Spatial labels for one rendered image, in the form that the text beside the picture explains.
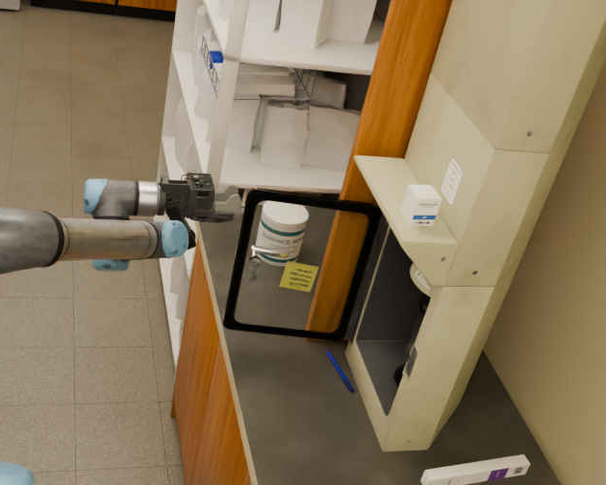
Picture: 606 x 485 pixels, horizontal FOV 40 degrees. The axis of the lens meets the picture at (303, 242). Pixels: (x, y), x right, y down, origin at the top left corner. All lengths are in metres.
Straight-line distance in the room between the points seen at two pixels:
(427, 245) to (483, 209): 0.12
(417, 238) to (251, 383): 0.63
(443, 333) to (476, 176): 0.35
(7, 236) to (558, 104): 0.93
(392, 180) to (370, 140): 0.15
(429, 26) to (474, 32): 0.18
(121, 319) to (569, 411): 2.06
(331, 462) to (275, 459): 0.12
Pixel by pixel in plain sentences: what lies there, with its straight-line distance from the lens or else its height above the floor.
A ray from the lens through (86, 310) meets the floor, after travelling 3.57.
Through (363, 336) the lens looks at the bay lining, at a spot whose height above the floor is 1.03.
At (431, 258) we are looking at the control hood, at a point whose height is 1.48.
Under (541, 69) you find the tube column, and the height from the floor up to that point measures 1.86.
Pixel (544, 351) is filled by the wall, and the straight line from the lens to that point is 2.10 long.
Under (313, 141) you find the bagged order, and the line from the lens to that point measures 2.88.
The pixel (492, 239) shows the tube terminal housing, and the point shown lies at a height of 1.52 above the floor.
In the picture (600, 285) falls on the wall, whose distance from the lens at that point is 1.92.
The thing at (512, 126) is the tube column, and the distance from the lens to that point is 1.46.
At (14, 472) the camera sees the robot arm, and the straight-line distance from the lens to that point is 1.39.
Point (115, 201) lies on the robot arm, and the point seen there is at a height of 1.34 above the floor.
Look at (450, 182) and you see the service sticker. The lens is 1.60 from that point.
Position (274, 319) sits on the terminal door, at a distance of 2.00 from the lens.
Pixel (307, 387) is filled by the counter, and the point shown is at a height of 0.94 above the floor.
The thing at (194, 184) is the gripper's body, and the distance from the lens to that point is 1.79.
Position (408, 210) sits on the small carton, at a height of 1.53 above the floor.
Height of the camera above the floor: 2.29
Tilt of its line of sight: 33 degrees down
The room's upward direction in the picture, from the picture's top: 14 degrees clockwise
